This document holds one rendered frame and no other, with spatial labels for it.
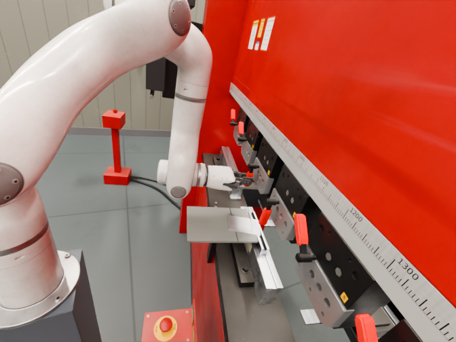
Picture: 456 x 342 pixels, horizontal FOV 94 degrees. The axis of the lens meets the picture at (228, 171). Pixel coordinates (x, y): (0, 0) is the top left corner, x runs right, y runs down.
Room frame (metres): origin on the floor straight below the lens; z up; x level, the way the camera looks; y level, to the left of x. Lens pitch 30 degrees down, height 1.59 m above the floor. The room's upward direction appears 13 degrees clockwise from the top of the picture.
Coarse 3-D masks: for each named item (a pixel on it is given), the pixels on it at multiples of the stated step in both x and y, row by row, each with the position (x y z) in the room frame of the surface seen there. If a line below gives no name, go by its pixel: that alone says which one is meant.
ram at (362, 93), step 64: (256, 0) 1.26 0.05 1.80; (320, 0) 0.66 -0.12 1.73; (384, 0) 0.46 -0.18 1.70; (448, 0) 0.35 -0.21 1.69; (256, 64) 1.03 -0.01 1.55; (320, 64) 0.56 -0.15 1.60; (384, 64) 0.39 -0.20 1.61; (448, 64) 0.31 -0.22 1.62; (320, 128) 0.47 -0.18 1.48; (384, 128) 0.34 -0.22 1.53; (448, 128) 0.27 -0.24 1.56; (320, 192) 0.39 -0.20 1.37; (384, 192) 0.28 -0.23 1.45; (448, 192) 0.22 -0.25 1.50; (448, 256) 0.19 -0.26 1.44
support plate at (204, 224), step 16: (192, 208) 0.66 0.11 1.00; (208, 208) 0.68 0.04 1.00; (224, 208) 0.71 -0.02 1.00; (240, 208) 0.73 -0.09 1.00; (192, 224) 0.58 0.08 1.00; (208, 224) 0.60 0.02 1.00; (224, 224) 0.62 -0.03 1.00; (192, 240) 0.50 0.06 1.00; (208, 240) 0.52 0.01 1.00; (224, 240) 0.54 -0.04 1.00; (240, 240) 0.55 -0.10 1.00; (256, 240) 0.57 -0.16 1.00
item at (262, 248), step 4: (252, 212) 0.73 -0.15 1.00; (252, 216) 0.71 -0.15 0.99; (260, 228) 0.64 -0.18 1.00; (260, 236) 0.61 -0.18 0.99; (264, 236) 0.60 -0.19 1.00; (260, 240) 0.58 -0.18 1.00; (264, 240) 0.58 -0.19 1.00; (256, 244) 0.58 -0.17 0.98; (260, 244) 0.56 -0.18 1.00; (264, 244) 0.57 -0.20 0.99; (260, 248) 0.55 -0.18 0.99; (264, 248) 0.55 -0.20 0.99; (268, 248) 0.55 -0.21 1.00; (260, 252) 0.54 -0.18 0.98; (264, 252) 0.54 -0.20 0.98
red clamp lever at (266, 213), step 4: (268, 200) 0.49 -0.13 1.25; (272, 200) 0.49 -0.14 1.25; (268, 204) 0.48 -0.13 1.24; (272, 204) 0.49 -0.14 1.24; (264, 208) 0.49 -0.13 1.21; (268, 208) 0.49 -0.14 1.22; (264, 212) 0.48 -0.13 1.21; (268, 212) 0.49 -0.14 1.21; (264, 216) 0.48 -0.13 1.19; (268, 216) 0.49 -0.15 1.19; (260, 220) 0.49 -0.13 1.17; (264, 220) 0.48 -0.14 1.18; (260, 224) 0.49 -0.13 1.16; (264, 224) 0.49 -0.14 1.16
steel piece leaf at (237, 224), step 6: (228, 216) 0.65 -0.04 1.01; (234, 216) 0.67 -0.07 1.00; (228, 222) 0.62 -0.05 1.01; (234, 222) 0.64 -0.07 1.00; (240, 222) 0.65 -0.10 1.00; (246, 222) 0.66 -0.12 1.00; (228, 228) 0.59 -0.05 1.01; (234, 228) 0.61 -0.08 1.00; (240, 228) 0.61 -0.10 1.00; (246, 228) 0.62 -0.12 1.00
